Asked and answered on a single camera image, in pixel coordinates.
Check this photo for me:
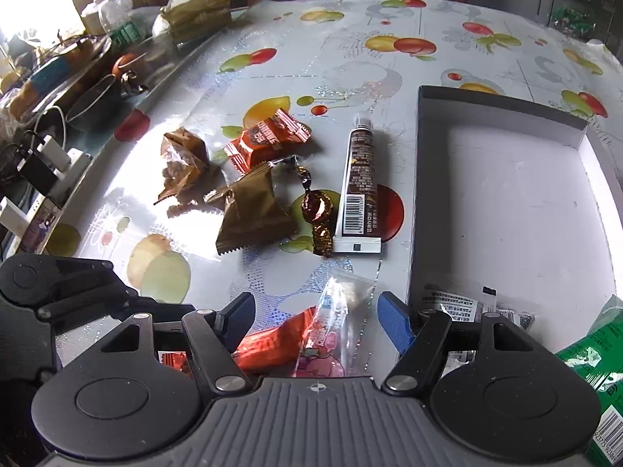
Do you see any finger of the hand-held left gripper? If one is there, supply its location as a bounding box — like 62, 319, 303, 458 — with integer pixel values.
36, 257, 196, 324

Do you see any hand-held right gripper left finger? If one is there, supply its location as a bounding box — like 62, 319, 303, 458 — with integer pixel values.
97, 293, 256, 397

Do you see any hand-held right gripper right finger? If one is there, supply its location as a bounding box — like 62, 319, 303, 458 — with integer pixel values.
377, 291, 536, 395

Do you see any long orange snack bar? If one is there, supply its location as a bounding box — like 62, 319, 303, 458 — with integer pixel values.
158, 305, 318, 377

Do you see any clear packet with pink print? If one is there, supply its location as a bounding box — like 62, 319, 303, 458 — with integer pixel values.
292, 272, 379, 378

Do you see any dark brown candy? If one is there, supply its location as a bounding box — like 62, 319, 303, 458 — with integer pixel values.
291, 156, 338, 258

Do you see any clear brown nut packet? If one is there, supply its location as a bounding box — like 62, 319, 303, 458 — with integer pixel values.
156, 126, 214, 206

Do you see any white cardboard box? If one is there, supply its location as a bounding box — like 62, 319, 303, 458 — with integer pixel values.
408, 85, 623, 365

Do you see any white printed packet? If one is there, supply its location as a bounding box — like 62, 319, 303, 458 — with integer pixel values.
419, 282, 536, 367

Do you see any olive brown snack packet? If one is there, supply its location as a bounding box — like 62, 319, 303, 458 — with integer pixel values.
203, 162, 299, 256

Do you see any white power strip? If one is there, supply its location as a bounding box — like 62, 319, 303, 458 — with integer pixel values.
51, 148, 94, 198

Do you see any white power adapter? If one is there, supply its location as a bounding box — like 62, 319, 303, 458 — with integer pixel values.
17, 135, 73, 178

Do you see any brown and white tube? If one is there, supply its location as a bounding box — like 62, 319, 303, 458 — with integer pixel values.
332, 112, 384, 255

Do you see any orange red snack packet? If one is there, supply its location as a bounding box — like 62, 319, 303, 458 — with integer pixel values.
223, 108, 312, 176

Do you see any dark bowl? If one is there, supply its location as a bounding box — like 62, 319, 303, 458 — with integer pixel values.
65, 74, 125, 126

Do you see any green snack packet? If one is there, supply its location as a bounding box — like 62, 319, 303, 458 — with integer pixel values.
555, 294, 623, 467

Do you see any orange fruit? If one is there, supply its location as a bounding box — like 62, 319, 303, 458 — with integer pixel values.
112, 53, 148, 79

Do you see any clear plastic jar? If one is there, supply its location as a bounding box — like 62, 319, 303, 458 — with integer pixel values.
80, 0, 134, 36

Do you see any olive tissue pack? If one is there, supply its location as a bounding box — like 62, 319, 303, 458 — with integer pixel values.
160, 0, 233, 46

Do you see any green candy bag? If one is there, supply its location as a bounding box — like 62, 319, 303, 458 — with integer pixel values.
555, 6, 592, 35

